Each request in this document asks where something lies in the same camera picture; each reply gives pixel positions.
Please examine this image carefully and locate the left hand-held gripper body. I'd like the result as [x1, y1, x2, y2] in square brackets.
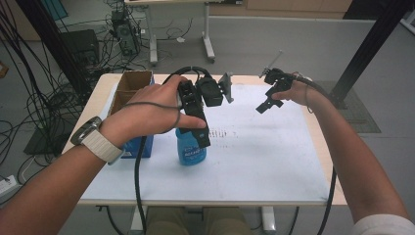
[177, 71, 235, 122]

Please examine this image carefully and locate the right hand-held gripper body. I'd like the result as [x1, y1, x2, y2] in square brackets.
[258, 50, 297, 93]

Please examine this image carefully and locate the blue plastic bottle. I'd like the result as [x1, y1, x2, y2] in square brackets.
[175, 126, 208, 166]

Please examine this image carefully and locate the blue cardboard box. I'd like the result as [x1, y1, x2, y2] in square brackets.
[107, 70, 155, 160]

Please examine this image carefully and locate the person's right hand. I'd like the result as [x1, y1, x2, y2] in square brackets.
[271, 79, 322, 107]

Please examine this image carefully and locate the person's left hand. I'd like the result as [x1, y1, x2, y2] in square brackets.
[99, 73, 208, 150]

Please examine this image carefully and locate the white background desk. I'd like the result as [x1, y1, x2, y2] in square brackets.
[125, 0, 244, 67]

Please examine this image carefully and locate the white table mat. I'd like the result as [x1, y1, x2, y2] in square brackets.
[80, 82, 330, 203]

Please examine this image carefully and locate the wooden cabinet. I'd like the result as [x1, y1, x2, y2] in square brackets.
[208, 0, 354, 20]

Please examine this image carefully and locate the person's right leg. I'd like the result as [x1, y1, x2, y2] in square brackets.
[201, 207, 253, 235]

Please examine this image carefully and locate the person's leg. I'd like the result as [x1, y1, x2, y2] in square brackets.
[145, 207, 190, 235]
[201, 207, 253, 235]

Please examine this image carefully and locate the person's left leg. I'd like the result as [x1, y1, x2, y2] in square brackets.
[145, 207, 190, 235]

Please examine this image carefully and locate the black computer tower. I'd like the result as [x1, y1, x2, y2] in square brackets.
[111, 9, 141, 57]

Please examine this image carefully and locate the white table leg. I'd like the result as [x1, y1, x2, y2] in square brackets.
[129, 205, 148, 234]
[260, 206, 277, 234]

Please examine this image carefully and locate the black box on floor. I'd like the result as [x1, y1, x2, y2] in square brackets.
[61, 28, 101, 67]

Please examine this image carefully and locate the white sleeve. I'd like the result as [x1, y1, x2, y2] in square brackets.
[350, 213, 415, 235]

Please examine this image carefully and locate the white power strip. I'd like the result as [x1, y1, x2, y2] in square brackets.
[0, 174, 20, 199]

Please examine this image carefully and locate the grey right wrist cord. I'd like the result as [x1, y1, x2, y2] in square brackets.
[303, 82, 314, 115]

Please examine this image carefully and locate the grey wrist cord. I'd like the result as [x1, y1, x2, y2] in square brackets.
[303, 82, 314, 115]
[121, 101, 182, 130]

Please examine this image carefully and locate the grey left wrist cord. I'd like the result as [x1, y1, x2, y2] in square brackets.
[121, 101, 182, 130]

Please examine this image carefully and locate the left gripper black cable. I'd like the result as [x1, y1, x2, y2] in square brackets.
[134, 66, 213, 235]

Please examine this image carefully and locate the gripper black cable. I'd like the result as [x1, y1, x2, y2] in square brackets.
[134, 66, 213, 235]
[293, 73, 338, 235]

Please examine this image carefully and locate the black metal stand post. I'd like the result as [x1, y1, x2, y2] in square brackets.
[14, 0, 94, 102]
[329, 0, 415, 110]

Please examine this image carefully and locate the wristwatch with white strap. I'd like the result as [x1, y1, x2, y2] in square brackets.
[69, 116, 125, 165]

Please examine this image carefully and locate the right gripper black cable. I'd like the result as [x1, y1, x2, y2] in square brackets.
[293, 73, 338, 235]

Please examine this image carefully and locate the thin black cable under table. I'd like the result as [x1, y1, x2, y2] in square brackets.
[286, 206, 300, 235]
[96, 205, 126, 235]

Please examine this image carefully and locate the bundle of black floor cables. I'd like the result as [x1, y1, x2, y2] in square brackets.
[0, 0, 148, 204]

